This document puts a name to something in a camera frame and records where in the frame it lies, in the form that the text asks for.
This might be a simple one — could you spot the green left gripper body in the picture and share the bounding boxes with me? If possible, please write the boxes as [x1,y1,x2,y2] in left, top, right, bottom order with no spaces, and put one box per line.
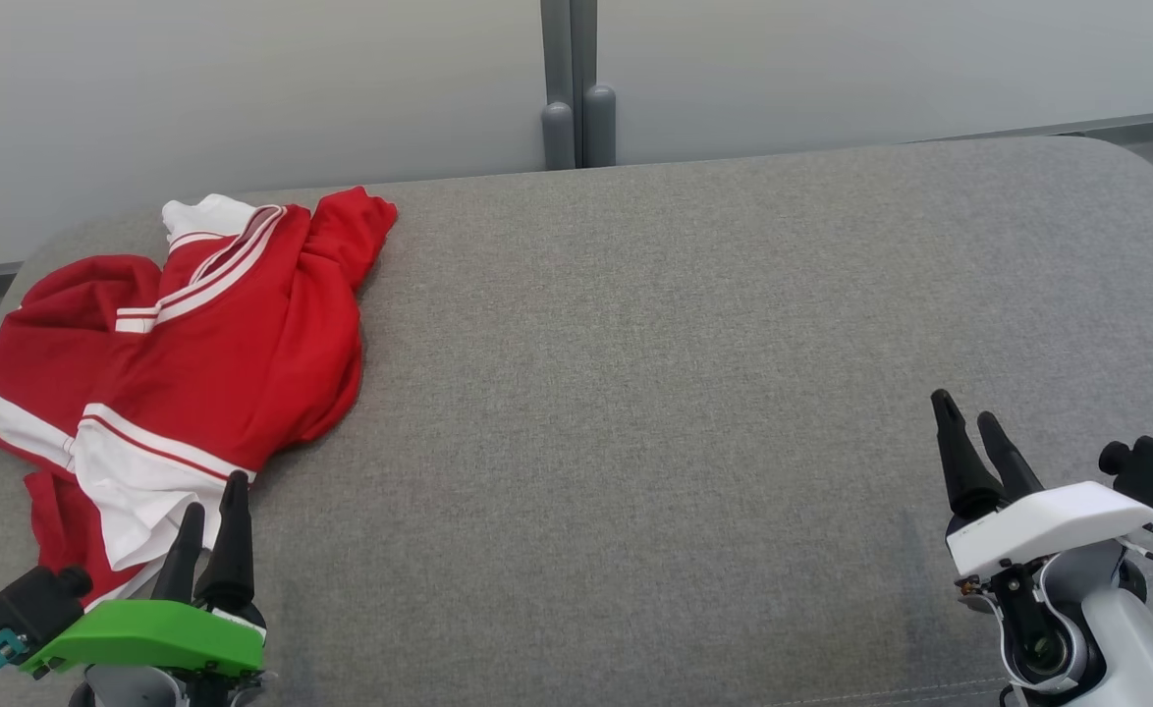
[22,597,269,680]

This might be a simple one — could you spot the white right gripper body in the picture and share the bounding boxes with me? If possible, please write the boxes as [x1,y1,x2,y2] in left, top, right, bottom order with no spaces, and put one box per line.
[947,481,1153,580]

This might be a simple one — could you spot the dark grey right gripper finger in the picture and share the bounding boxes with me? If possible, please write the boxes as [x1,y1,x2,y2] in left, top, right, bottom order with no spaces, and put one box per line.
[976,411,1045,505]
[931,390,1006,522]

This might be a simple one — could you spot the grey partition post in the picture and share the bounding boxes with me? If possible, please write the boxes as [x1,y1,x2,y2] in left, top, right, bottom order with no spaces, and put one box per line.
[572,0,618,168]
[540,0,577,171]

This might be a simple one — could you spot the red shorts with white stripe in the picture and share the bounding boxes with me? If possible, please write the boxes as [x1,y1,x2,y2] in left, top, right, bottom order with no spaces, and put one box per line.
[0,253,165,610]

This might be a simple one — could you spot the grey fabric sofa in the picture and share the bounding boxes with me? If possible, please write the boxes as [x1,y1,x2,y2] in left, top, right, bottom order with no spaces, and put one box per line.
[0,136,1153,707]

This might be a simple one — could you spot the red Bulls 23 jersey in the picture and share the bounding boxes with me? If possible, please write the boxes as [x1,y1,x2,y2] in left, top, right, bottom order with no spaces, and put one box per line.
[71,187,399,590]

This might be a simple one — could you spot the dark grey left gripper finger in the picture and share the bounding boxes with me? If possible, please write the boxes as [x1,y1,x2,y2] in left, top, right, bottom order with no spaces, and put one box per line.
[152,503,207,603]
[193,471,256,611]

